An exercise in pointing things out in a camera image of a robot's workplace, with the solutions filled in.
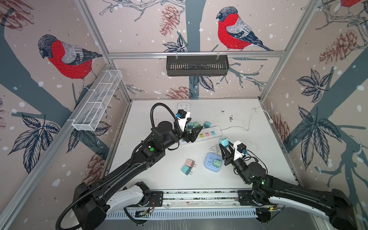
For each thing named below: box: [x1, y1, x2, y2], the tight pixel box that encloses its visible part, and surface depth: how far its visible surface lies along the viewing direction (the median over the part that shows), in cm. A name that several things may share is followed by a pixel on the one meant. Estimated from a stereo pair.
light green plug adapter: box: [212, 159, 222, 168], surface depth 81 cm
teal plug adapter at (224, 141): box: [219, 137, 230, 147], surface depth 71 cm
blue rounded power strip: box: [204, 152, 223, 173], surface depth 85 cm
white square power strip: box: [177, 102, 191, 112], surface depth 116 cm
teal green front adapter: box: [181, 164, 193, 176], surface depth 84 cm
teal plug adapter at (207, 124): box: [203, 120, 212, 129], surface depth 105 cm
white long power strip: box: [179, 126, 223, 146], surface depth 98 cm
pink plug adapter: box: [185, 158, 197, 169], surface depth 87 cm
